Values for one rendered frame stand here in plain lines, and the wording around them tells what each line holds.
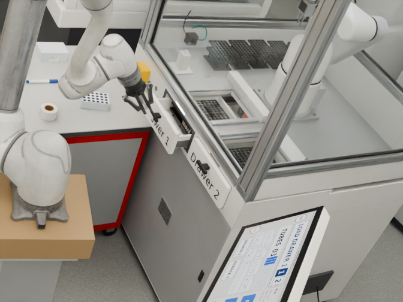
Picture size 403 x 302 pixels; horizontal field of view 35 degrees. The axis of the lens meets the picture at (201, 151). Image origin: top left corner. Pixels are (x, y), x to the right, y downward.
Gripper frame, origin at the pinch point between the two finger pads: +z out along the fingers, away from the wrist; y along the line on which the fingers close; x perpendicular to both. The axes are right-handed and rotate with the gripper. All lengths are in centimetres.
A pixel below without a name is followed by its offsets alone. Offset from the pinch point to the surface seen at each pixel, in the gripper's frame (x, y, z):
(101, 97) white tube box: 26.6, -13.8, 6.7
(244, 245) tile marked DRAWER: -78, 4, -7
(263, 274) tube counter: -96, 3, -20
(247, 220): -55, 11, 19
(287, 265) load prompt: -98, 10, -22
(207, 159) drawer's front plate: -29.6, 10.4, 7.7
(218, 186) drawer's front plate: -41.0, 8.5, 10.4
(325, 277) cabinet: -56, 36, 100
